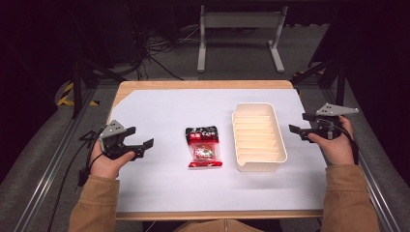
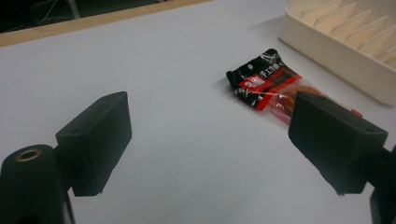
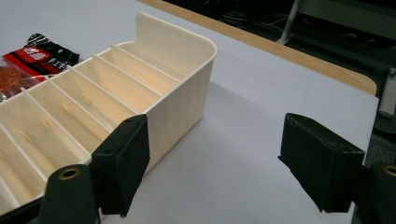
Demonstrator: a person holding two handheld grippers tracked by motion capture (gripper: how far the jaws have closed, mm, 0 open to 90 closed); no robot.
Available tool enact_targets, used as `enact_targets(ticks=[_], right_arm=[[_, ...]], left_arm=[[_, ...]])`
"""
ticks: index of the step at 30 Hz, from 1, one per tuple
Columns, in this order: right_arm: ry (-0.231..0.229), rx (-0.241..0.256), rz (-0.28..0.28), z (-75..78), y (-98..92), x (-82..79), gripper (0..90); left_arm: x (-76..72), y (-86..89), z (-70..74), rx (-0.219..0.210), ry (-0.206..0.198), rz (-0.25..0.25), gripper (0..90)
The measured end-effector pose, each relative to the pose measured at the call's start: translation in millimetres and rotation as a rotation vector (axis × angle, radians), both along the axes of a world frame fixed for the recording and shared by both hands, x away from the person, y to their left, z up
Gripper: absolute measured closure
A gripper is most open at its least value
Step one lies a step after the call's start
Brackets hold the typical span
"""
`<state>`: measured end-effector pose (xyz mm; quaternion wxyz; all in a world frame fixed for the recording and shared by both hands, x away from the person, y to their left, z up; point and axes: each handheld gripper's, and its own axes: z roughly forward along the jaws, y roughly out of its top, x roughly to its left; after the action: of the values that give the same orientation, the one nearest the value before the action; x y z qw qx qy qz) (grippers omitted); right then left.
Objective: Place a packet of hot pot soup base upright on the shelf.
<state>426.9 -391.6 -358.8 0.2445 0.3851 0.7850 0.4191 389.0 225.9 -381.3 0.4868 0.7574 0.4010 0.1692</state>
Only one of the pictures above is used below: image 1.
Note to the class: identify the black tripod stand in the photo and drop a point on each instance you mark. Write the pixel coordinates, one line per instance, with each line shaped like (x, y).
(84, 76)
(332, 74)

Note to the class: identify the yellow black hazard tape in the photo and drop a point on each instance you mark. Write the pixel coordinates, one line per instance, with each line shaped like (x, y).
(71, 95)

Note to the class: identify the aluminium rail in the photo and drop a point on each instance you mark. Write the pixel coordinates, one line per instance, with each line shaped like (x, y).
(367, 174)
(53, 164)

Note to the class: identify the person's left hand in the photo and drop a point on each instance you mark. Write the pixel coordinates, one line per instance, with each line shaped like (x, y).
(106, 164)

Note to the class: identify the cream plastic divided bin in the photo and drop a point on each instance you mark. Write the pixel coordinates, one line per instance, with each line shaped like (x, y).
(258, 136)

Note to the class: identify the white metal stand frame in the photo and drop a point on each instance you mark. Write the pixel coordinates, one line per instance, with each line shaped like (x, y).
(241, 38)

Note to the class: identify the white paper sheet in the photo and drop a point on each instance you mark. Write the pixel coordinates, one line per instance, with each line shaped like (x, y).
(206, 151)

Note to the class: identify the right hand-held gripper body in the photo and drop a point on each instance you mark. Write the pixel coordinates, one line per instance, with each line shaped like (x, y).
(328, 121)

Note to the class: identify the person's right hand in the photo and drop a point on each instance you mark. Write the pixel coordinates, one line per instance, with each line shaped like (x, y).
(335, 149)

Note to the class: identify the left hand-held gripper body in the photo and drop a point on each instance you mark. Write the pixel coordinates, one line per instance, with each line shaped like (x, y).
(112, 139)

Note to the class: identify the red and black snack packet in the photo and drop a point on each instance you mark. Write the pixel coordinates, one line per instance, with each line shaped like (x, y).
(203, 145)

